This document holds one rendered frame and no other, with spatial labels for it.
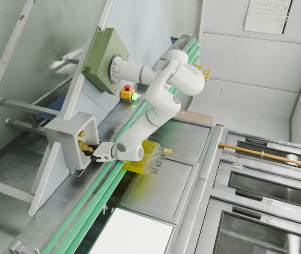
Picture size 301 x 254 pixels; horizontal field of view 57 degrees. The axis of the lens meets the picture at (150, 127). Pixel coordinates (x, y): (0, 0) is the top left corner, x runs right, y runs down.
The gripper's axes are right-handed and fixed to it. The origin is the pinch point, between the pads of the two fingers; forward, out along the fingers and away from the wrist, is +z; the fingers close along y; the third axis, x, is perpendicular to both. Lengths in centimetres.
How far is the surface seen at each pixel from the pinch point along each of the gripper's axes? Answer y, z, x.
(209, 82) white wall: 601, 107, -263
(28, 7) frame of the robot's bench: 51, 49, 64
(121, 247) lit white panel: -25.9, -19.0, -35.6
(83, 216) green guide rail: -26.8, -7.3, -15.3
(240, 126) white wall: 521, 23, -351
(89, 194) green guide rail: -15.2, -3.1, -14.5
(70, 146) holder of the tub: -8.3, 1.8, 8.8
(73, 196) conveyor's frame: -20.1, 1.6, -11.2
